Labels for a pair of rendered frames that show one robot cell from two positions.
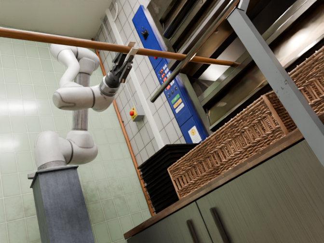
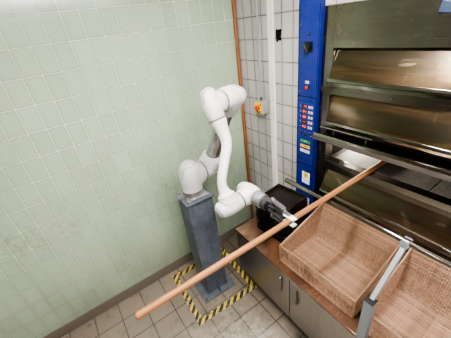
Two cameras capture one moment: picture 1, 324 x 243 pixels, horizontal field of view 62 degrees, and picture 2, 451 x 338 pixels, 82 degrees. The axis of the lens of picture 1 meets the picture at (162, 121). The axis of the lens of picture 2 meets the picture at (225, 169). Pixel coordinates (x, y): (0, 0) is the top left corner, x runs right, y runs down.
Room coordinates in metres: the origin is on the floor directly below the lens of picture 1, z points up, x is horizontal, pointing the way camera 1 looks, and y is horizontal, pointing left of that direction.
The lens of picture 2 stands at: (-0.13, 0.08, 2.09)
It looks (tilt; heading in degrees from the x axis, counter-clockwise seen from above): 29 degrees down; 12
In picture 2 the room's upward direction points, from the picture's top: 8 degrees counter-clockwise
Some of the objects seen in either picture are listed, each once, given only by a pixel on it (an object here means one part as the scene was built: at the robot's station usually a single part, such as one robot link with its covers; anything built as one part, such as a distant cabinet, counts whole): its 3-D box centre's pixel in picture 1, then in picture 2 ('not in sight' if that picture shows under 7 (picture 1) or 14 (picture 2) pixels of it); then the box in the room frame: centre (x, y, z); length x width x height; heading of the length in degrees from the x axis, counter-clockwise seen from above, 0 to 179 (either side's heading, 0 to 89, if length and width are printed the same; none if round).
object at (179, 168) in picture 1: (244, 138); (335, 251); (1.14, -0.30, 0.72); 0.56 x 0.49 x 0.28; 44
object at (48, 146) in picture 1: (50, 149); (190, 174); (1.41, 0.67, 1.17); 0.18 x 0.16 x 0.22; 147
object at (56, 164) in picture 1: (49, 171); (190, 192); (1.39, 0.69, 1.03); 0.22 x 0.18 x 0.06; 131
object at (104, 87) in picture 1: (110, 85); (260, 199); (1.07, 0.16, 1.19); 0.09 x 0.06 x 0.09; 132
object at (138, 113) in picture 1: (136, 113); (261, 106); (1.97, 0.17, 1.46); 0.10 x 0.07 x 0.10; 43
